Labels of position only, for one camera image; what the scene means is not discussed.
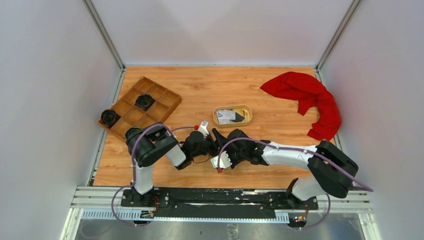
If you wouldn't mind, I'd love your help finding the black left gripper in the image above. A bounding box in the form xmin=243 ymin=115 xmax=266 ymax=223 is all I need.
xmin=190 ymin=128 xmax=233 ymax=159

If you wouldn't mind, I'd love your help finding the beige oval tray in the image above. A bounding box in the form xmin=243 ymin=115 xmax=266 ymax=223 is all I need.
xmin=212 ymin=104 xmax=253 ymax=128

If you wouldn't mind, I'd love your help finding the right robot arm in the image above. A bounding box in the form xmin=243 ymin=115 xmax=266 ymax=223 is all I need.
xmin=213 ymin=129 xmax=359 ymax=209

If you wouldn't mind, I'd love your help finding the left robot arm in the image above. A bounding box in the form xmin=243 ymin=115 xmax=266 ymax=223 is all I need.
xmin=123 ymin=122 xmax=227 ymax=207

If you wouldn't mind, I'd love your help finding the wooden compartment tray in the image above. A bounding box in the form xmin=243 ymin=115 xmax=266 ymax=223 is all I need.
xmin=97 ymin=76 xmax=182 ymax=142

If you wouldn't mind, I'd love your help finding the red cloth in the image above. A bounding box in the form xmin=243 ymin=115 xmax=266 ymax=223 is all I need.
xmin=260 ymin=71 xmax=342 ymax=141

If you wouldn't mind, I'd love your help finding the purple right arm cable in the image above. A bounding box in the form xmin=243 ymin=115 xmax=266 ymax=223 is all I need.
xmin=216 ymin=137 xmax=374 ymax=231

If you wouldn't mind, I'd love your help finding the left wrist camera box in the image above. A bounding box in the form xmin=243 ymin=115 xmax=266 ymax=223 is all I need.
xmin=197 ymin=120 xmax=210 ymax=137

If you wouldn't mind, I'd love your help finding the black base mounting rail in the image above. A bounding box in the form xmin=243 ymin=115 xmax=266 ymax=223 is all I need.
xmin=120 ymin=187 xmax=319 ymax=219

